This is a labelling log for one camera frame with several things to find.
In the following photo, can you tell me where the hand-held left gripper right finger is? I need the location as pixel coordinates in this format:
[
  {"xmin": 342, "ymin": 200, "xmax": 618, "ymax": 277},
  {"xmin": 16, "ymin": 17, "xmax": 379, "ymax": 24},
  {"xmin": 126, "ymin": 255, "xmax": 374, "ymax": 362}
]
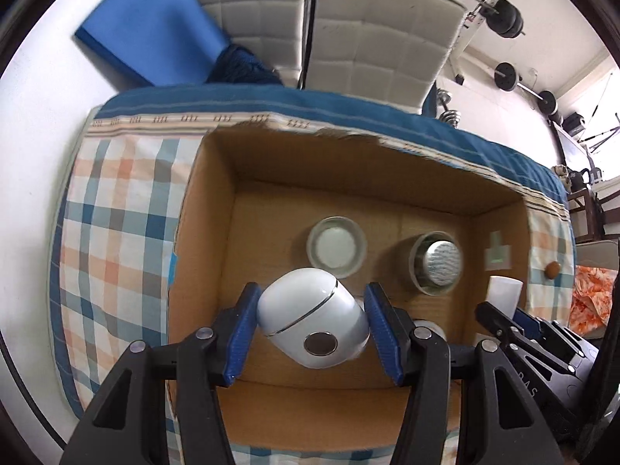
[{"xmin": 363, "ymin": 282, "xmax": 565, "ymax": 465}]

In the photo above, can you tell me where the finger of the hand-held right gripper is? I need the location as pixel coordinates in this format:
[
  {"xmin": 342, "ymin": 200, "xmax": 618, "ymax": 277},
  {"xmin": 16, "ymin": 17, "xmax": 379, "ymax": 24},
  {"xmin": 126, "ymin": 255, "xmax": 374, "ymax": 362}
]
[
  {"xmin": 475, "ymin": 301, "xmax": 529, "ymax": 350},
  {"xmin": 512, "ymin": 307, "xmax": 547, "ymax": 336}
]

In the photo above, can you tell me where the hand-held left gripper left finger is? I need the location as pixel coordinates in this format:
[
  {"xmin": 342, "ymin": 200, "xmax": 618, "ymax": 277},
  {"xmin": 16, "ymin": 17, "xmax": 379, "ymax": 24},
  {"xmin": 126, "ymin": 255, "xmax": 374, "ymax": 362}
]
[{"xmin": 58, "ymin": 282, "xmax": 265, "ymax": 465}]

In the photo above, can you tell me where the white plastic cylinder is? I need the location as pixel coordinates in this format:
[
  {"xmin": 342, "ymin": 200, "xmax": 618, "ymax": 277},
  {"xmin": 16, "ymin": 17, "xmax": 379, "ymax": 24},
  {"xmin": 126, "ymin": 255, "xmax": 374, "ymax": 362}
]
[{"xmin": 486, "ymin": 276, "xmax": 524, "ymax": 321}]

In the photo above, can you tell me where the white oval device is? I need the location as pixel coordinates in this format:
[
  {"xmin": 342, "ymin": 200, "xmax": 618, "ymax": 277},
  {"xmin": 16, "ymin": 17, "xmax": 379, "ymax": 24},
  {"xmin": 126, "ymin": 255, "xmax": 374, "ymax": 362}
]
[{"xmin": 257, "ymin": 267, "xmax": 372, "ymax": 369}]

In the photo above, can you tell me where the metal strainer cup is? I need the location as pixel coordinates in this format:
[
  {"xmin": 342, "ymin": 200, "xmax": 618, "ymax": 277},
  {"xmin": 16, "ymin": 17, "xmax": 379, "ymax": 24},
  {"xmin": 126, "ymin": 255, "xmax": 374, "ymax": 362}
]
[{"xmin": 409, "ymin": 231, "xmax": 466, "ymax": 296}]

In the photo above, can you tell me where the white round container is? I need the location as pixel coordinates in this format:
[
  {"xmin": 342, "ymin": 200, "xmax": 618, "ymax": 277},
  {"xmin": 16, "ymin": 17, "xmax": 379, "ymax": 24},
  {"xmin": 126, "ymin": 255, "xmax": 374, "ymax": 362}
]
[{"xmin": 306, "ymin": 216, "xmax": 368, "ymax": 280}]

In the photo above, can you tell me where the cardboard box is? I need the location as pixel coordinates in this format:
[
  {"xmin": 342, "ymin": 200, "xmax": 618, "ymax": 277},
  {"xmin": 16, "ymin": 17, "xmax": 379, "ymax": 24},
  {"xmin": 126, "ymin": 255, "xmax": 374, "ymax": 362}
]
[{"xmin": 165, "ymin": 123, "xmax": 534, "ymax": 452}]

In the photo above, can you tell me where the orange patterned cloth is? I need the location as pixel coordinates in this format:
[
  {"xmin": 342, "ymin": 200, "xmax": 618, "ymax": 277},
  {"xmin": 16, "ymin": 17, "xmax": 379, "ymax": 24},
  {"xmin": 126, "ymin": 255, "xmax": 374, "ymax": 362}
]
[{"xmin": 569, "ymin": 264, "xmax": 614, "ymax": 336}]

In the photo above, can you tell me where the grey chair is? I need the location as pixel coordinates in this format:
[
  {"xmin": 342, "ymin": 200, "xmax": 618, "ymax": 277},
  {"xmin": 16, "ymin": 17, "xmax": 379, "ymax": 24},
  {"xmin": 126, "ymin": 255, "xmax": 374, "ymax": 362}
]
[{"xmin": 574, "ymin": 238, "xmax": 620, "ymax": 273}]

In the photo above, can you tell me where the dark wooden chair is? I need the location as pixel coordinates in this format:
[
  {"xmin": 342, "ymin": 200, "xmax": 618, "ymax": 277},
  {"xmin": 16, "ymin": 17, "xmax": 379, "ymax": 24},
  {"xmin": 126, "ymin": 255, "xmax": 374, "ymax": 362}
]
[{"xmin": 567, "ymin": 184, "xmax": 607, "ymax": 244}]

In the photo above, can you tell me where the plaid blanket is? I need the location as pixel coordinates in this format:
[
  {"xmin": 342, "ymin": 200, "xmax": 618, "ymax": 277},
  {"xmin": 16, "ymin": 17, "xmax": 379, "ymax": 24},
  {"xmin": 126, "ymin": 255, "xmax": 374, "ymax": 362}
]
[{"xmin": 48, "ymin": 84, "xmax": 577, "ymax": 465}]

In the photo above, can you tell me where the black heater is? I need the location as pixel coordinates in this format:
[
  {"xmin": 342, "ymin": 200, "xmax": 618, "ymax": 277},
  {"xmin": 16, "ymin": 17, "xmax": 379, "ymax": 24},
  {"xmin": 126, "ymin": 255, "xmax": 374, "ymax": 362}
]
[{"xmin": 562, "ymin": 112, "xmax": 587, "ymax": 137}]

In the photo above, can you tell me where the chrome dumbbell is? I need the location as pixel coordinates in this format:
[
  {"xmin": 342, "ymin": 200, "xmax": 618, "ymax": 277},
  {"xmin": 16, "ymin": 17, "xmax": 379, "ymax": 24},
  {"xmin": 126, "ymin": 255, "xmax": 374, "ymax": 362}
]
[{"xmin": 436, "ymin": 90, "xmax": 461, "ymax": 127}]

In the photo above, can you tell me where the short barbell with black plates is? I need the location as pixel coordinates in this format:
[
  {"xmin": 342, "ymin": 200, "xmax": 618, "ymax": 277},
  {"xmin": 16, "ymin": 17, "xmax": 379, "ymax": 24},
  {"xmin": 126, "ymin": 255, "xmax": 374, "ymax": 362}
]
[{"xmin": 494, "ymin": 62, "xmax": 559, "ymax": 115}]

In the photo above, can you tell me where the dark blue cloth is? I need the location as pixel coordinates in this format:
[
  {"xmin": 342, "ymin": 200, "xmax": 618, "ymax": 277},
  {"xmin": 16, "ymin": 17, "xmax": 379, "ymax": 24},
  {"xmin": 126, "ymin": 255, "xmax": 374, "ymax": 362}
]
[{"xmin": 208, "ymin": 43, "xmax": 284, "ymax": 86}]

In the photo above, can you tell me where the white padded chair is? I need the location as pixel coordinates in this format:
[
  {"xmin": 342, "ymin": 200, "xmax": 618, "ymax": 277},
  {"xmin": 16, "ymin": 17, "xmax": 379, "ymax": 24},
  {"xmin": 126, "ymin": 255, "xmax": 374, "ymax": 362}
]
[
  {"xmin": 303, "ymin": 0, "xmax": 468, "ymax": 115},
  {"xmin": 184, "ymin": 0, "xmax": 309, "ymax": 89}
]

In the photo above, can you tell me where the long barbell with black plates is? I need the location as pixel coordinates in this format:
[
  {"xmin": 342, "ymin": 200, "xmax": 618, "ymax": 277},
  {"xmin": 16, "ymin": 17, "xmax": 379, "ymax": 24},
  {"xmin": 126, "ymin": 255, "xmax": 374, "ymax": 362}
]
[{"xmin": 397, "ymin": 0, "xmax": 527, "ymax": 40}]

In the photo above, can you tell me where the white barbell rack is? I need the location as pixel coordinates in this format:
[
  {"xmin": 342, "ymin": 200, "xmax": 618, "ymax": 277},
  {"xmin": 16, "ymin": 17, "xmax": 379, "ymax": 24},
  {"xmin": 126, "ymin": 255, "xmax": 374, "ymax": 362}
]
[{"xmin": 449, "ymin": 0, "xmax": 515, "ymax": 61}]

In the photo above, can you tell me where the blue foam mat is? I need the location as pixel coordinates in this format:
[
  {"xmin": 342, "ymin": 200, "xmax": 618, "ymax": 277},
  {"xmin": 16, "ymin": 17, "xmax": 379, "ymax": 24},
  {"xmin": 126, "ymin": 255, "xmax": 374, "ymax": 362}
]
[{"xmin": 74, "ymin": 0, "xmax": 234, "ymax": 89}]

